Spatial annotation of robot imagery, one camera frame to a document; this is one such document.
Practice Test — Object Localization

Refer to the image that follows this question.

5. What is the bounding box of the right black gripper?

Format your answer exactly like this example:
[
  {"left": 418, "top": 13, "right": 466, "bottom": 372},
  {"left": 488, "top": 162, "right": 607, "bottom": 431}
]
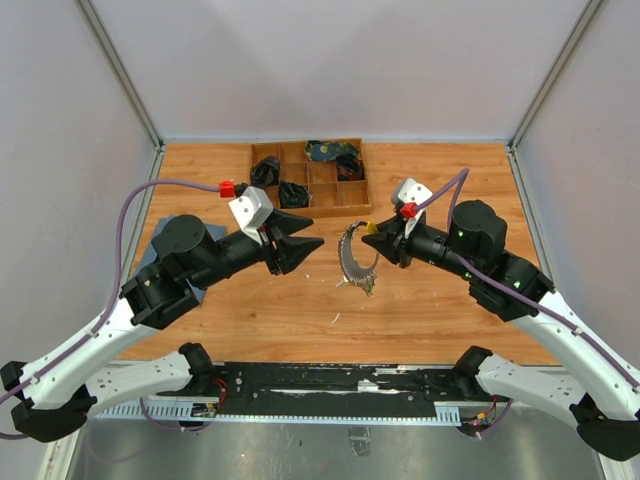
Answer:
[{"left": 362, "top": 211, "right": 479, "bottom": 281}]

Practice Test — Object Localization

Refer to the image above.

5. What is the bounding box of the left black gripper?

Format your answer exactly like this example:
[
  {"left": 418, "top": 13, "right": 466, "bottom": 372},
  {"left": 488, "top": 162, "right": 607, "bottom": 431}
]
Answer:
[{"left": 192, "top": 208, "right": 326, "bottom": 289}]

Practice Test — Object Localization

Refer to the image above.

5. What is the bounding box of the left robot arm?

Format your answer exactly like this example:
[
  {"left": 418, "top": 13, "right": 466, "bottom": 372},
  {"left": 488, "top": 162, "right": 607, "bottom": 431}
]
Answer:
[{"left": 1, "top": 210, "right": 324, "bottom": 443}]

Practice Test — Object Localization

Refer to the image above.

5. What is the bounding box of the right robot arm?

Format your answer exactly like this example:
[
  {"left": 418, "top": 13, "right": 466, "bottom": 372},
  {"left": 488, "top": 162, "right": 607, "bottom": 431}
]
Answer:
[{"left": 362, "top": 200, "right": 639, "bottom": 461}]

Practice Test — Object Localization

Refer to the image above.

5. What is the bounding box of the dark rolled tie centre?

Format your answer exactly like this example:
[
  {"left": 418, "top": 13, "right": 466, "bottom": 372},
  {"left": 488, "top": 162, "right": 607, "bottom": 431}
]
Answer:
[{"left": 278, "top": 181, "right": 309, "bottom": 209}]

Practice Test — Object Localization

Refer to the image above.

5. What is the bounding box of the dark rolled tie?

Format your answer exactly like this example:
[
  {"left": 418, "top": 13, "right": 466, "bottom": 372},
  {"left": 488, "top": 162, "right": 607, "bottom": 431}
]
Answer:
[
  {"left": 278, "top": 181, "right": 309, "bottom": 209},
  {"left": 250, "top": 155, "right": 281, "bottom": 190},
  {"left": 336, "top": 154, "right": 364, "bottom": 181}
]

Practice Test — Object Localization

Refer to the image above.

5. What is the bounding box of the dark rolled tie left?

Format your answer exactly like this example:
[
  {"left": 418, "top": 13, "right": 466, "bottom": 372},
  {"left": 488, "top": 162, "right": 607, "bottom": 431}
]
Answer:
[{"left": 250, "top": 155, "right": 281, "bottom": 190}]

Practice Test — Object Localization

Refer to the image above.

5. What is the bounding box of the wooden compartment tray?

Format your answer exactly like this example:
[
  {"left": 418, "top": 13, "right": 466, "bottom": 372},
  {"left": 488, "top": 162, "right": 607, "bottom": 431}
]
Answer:
[{"left": 249, "top": 138, "right": 372, "bottom": 218}]

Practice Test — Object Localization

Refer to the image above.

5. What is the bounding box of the blue folded cloth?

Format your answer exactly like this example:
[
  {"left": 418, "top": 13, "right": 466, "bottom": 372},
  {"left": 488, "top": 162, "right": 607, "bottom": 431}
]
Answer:
[{"left": 134, "top": 214, "right": 227, "bottom": 281}]

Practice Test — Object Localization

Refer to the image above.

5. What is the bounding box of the dark rolled tie right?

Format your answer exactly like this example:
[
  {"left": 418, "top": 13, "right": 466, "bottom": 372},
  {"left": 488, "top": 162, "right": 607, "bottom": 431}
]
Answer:
[{"left": 336, "top": 154, "right": 364, "bottom": 181}]

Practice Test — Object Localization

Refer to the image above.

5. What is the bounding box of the blue yellow patterned tie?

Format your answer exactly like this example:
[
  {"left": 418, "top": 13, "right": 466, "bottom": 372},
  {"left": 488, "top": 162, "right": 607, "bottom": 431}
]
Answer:
[{"left": 303, "top": 140, "right": 360, "bottom": 163}]

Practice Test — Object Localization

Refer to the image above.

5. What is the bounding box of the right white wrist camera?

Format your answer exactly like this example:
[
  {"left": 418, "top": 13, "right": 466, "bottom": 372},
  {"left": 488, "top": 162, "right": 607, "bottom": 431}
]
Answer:
[{"left": 391, "top": 177, "right": 433, "bottom": 239}]

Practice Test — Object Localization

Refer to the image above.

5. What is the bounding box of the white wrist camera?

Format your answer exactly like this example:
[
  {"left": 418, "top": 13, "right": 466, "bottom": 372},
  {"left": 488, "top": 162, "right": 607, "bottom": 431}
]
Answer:
[
  {"left": 228, "top": 186, "right": 274, "bottom": 245},
  {"left": 391, "top": 177, "right": 433, "bottom": 239}
]

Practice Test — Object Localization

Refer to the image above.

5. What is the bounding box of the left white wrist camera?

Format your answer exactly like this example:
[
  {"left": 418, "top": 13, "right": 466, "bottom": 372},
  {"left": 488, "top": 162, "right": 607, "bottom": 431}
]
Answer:
[{"left": 228, "top": 186, "right": 274, "bottom": 245}]

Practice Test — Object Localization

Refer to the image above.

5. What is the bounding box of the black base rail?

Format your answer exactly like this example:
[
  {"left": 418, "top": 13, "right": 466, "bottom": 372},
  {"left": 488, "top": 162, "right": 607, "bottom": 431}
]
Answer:
[{"left": 174, "top": 362, "right": 507, "bottom": 404}]

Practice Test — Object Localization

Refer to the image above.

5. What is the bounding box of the grey slotted cable duct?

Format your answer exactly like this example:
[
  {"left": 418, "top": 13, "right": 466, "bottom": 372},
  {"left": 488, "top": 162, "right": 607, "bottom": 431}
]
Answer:
[{"left": 98, "top": 394, "right": 462, "bottom": 427}]

